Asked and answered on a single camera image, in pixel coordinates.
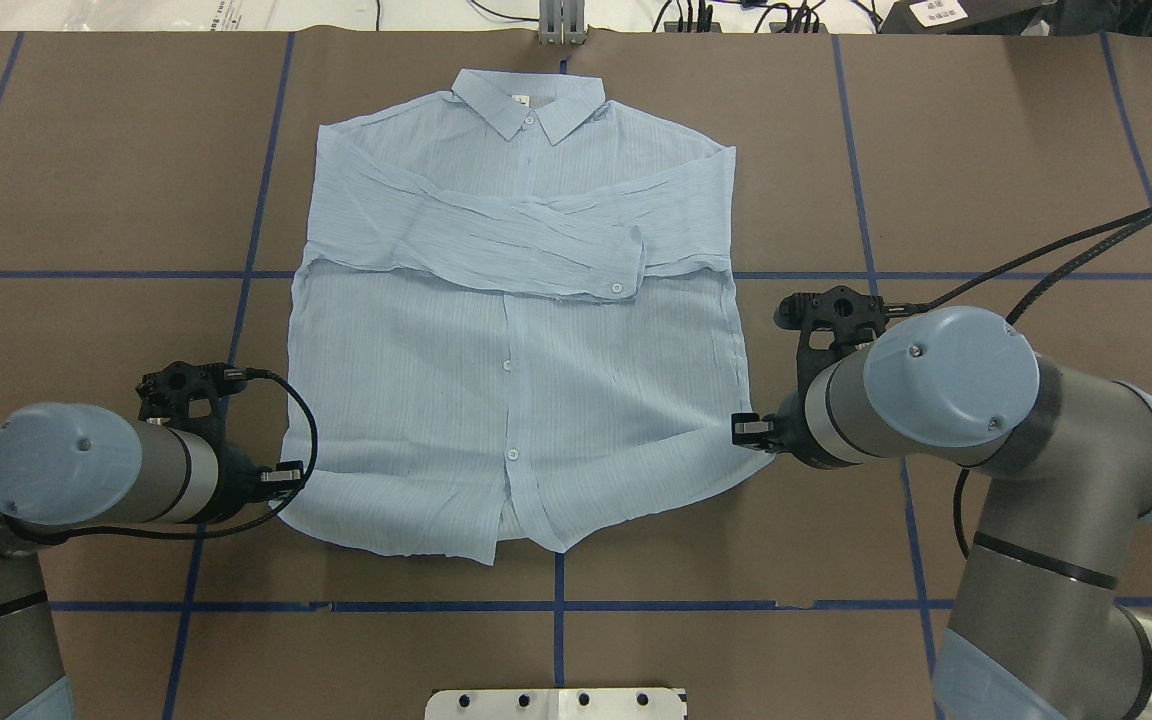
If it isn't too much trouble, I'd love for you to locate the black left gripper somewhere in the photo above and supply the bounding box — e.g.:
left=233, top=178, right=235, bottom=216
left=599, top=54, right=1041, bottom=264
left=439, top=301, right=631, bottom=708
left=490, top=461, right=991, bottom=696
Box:
left=212, top=445, right=306, bottom=521

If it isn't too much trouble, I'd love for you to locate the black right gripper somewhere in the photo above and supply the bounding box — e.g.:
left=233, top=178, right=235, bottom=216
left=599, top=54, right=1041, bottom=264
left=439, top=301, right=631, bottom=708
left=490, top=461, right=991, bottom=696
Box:
left=730, top=389, right=817, bottom=468

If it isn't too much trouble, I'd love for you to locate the light blue button shirt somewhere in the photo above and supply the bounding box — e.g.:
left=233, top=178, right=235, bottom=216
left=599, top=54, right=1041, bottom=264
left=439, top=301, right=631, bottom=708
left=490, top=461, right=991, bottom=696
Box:
left=280, top=69, right=771, bottom=564

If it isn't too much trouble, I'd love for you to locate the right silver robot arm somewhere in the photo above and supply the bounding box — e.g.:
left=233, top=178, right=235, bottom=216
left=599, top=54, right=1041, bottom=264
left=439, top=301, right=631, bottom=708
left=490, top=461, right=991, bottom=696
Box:
left=732, top=295, right=1152, bottom=719

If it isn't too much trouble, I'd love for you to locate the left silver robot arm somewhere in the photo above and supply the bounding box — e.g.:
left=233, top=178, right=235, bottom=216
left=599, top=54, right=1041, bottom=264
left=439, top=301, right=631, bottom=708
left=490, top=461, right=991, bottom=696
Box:
left=0, top=404, right=310, bottom=719

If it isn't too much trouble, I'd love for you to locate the black label box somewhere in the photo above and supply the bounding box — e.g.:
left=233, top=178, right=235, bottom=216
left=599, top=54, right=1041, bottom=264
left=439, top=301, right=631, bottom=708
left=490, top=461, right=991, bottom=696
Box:
left=877, top=1, right=1053, bottom=35

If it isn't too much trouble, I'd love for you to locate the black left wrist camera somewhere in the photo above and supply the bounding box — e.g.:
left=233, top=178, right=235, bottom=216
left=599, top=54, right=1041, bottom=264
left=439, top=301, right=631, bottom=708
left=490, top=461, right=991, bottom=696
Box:
left=134, top=361, right=248, bottom=435

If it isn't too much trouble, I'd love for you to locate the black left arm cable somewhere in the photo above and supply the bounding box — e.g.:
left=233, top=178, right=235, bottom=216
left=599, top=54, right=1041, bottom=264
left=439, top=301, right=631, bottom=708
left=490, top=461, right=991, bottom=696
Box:
left=6, top=367, right=321, bottom=545

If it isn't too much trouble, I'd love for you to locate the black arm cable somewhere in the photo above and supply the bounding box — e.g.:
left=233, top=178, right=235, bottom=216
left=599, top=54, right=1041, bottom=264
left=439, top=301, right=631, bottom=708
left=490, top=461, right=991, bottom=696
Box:
left=6, top=367, right=321, bottom=545
left=886, top=194, right=1152, bottom=321

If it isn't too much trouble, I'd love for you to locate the white camera column base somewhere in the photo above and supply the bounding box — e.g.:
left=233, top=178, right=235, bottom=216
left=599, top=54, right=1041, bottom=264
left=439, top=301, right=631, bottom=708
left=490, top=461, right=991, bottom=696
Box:
left=424, top=687, right=689, bottom=719

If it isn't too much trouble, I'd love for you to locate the grey aluminium frame post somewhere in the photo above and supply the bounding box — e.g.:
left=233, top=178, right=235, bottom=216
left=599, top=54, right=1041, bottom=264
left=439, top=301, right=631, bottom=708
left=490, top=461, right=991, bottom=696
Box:
left=538, top=0, right=588, bottom=47

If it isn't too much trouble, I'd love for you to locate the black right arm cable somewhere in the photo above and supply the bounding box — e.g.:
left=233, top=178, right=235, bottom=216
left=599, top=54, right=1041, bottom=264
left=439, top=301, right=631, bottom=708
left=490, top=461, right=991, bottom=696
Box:
left=886, top=194, right=1152, bottom=321

